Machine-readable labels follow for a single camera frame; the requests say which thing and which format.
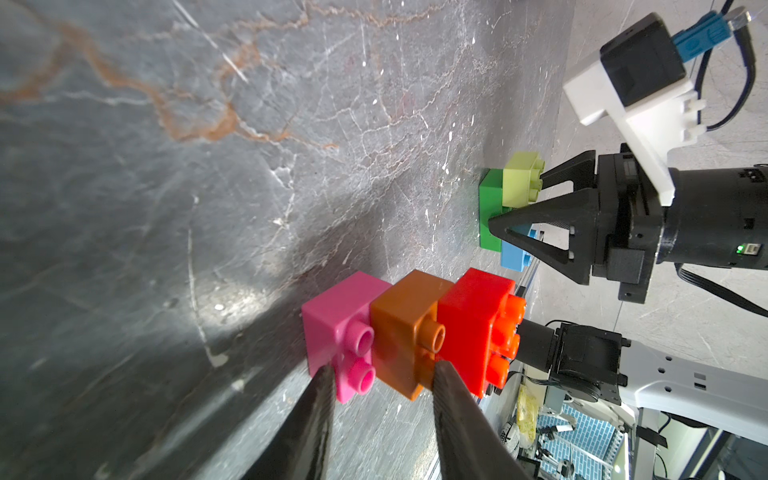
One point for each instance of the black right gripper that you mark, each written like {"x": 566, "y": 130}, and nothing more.
{"x": 614, "y": 231}

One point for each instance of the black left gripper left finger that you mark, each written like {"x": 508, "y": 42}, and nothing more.
{"x": 300, "y": 449}

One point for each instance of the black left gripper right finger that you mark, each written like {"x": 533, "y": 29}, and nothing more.
{"x": 468, "y": 446}

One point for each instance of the lime green lego brick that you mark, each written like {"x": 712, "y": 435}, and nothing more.
{"x": 521, "y": 179}

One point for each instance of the long green lego brick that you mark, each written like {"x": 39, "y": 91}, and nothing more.
{"x": 490, "y": 193}

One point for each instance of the blue lego brick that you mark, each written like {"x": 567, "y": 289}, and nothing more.
{"x": 514, "y": 258}

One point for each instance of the pink lego brick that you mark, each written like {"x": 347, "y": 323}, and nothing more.
{"x": 338, "y": 332}

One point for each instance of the red lego brick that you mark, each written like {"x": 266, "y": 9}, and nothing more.
{"x": 481, "y": 314}

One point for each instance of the orange lego brick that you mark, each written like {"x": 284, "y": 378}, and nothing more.
{"x": 407, "y": 332}

